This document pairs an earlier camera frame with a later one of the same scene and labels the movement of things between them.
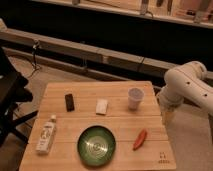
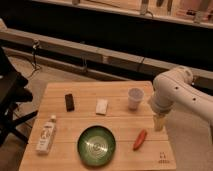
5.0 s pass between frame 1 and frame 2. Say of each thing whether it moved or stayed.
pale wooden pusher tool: moved
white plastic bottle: stayed
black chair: stayed
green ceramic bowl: stayed
